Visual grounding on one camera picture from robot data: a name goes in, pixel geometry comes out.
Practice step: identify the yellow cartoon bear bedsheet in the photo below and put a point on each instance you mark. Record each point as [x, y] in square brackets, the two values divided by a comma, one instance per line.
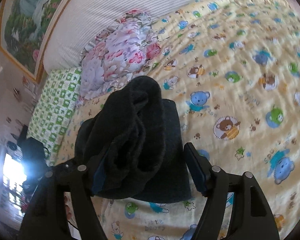
[233, 69]

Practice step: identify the green white checkered pillow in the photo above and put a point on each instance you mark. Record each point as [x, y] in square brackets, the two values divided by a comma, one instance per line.
[54, 109]

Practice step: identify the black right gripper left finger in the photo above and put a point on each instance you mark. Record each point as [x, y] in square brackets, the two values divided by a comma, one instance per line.
[98, 176]

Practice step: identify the floral pink purple pillow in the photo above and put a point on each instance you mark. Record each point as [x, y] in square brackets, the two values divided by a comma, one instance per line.
[117, 54]

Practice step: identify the black pants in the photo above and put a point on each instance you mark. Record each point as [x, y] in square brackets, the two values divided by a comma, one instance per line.
[141, 133]

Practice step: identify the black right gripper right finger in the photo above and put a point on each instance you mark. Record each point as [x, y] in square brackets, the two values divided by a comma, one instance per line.
[199, 168]

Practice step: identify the gold framed landscape painting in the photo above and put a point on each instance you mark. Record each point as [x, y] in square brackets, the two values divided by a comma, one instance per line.
[25, 28]

